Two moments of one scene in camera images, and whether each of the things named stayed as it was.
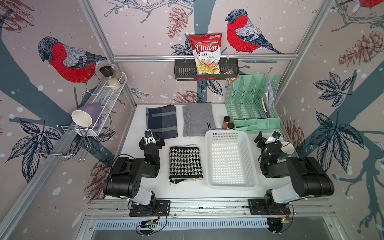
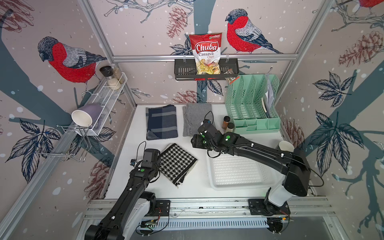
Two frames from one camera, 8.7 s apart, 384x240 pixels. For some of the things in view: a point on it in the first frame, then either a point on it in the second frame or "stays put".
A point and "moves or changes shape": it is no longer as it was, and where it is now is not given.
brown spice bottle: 226,119 stays put
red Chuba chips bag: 206,48 stays put
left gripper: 160,143 → 158,160
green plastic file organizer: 250,100 stays put
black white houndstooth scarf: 185,164 moves or changes shape
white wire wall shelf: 105,94 stays put
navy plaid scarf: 162,120 stays put
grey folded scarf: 197,118 stays put
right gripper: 262,141 → 196,140
